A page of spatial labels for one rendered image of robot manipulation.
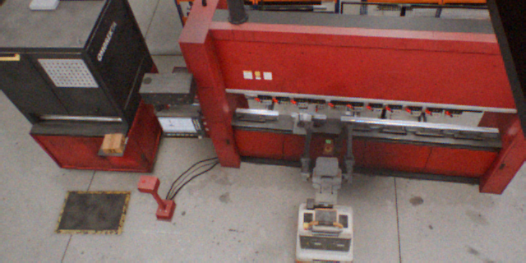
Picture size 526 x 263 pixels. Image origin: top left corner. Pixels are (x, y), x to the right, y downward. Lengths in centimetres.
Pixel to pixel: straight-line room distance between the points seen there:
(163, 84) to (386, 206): 303
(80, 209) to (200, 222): 163
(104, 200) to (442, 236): 421
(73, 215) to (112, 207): 51
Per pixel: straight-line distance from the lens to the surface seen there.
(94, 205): 627
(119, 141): 525
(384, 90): 465
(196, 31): 428
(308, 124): 432
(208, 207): 577
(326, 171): 433
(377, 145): 525
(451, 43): 419
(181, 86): 433
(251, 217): 561
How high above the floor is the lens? 509
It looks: 53 degrees down
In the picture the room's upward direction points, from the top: 9 degrees counter-clockwise
